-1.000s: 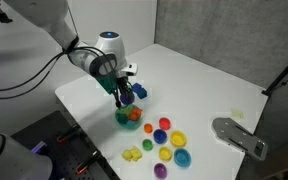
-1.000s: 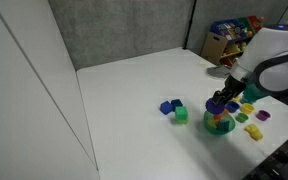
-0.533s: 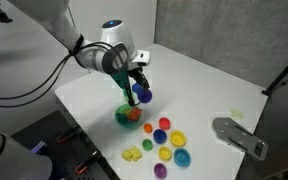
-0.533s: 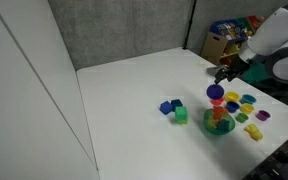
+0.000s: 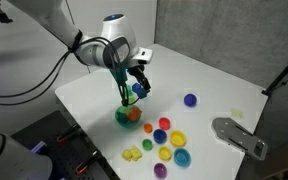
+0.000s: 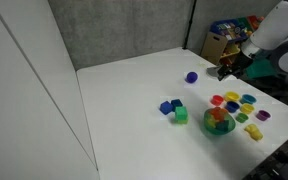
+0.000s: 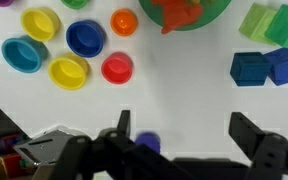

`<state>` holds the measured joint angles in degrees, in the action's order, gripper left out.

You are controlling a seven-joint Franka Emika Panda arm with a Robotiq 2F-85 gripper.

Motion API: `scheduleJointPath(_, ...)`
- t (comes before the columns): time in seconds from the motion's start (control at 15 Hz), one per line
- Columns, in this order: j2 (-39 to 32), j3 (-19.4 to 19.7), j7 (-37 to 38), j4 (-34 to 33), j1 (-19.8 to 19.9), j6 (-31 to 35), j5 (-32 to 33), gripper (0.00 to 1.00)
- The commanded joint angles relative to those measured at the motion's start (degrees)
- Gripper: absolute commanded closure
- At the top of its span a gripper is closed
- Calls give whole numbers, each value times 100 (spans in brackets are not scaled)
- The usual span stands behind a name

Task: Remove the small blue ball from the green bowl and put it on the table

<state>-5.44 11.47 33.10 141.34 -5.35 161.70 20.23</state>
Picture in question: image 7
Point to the green plastic cup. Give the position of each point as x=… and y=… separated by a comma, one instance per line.
x=74, y=2

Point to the large yellow plastic cup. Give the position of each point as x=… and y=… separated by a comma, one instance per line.
x=68, y=72

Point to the red plastic container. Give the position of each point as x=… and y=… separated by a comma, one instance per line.
x=12, y=163

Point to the orange toy piece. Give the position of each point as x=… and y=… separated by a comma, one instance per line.
x=179, y=15

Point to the small blue ball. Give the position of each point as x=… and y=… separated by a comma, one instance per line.
x=149, y=140

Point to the grey metal mounting plate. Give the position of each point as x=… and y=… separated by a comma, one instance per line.
x=44, y=146

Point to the orange plastic cup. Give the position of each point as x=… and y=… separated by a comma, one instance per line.
x=123, y=22

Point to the teal plastic cup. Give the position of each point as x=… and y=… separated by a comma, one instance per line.
x=24, y=54

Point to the blue wooden block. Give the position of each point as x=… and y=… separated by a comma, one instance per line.
x=285, y=65
x=250, y=69

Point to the green transparent bowl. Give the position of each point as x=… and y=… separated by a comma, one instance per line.
x=217, y=10

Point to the red plastic cup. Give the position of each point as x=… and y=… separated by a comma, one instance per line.
x=117, y=68

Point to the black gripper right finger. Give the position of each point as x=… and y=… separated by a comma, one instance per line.
x=270, y=153

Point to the blue plastic cup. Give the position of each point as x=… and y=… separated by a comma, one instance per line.
x=85, y=38

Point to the light green wooden block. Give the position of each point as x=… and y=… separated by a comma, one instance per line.
x=255, y=23

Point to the small yellow plastic cup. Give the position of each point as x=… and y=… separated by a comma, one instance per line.
x=40, y=24

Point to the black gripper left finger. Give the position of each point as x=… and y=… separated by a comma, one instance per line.
x=117, y=156

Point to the purple plastic cup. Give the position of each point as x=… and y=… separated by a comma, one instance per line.
x=0, y=2

